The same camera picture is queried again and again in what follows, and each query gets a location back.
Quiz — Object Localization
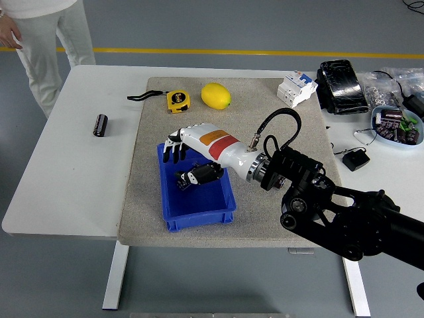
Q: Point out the small black adapter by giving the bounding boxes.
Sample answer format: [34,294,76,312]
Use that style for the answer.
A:
[333,147,371,172]

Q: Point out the black glossy wrapped pack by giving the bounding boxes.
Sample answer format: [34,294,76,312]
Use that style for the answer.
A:
[315,59,370,115]

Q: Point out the clear bag of small parts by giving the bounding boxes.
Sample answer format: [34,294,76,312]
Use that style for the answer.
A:
[380,67,424,100]

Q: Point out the clear bag of metal nuts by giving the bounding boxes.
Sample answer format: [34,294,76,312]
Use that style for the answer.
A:
[360,70,403,110]

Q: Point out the white table leg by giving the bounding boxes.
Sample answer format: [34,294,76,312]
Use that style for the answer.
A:
[101,244,130,311]
[341,254,371,317]

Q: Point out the blue plastic box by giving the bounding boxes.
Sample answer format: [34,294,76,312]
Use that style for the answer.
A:
[156,142,237,233]

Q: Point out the yellow floor tape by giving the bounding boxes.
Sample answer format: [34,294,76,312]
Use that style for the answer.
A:
[0,47,424,59]

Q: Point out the black cylindrical battery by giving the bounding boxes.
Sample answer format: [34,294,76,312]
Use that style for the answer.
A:
[174,170,190,192]
[92,113,109,138]

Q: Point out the light blue bowl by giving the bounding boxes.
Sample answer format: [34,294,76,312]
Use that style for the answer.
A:
[370,105,424,146]

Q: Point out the white blue circuit breaker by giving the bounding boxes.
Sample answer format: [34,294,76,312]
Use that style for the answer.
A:
[276,71,318,109]

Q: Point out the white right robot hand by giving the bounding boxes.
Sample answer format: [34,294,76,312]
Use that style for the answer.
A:
[162,122,262,186]

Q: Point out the yellow lemon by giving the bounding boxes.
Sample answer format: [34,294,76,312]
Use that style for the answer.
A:
[201,82,232,110]

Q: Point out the yellow tape measure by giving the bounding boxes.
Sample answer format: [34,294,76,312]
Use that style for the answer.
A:
[127,89,192,115]

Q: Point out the black power adapter with cable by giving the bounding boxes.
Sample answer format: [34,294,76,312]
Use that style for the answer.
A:
[370,69,424,121]

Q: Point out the black floor cable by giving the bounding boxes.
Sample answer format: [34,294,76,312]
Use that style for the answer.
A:
[402,0,424,14]

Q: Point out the person's hand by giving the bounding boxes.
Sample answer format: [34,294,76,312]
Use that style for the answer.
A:
[0,15,23,50]

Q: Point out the person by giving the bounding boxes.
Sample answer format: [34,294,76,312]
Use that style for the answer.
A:
[0,0,97,119]

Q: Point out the grey-brown mat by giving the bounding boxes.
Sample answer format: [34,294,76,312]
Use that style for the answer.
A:
[116,77,355,248]

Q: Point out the thin black white wire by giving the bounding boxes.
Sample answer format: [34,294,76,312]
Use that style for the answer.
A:
[352,127,382,146]

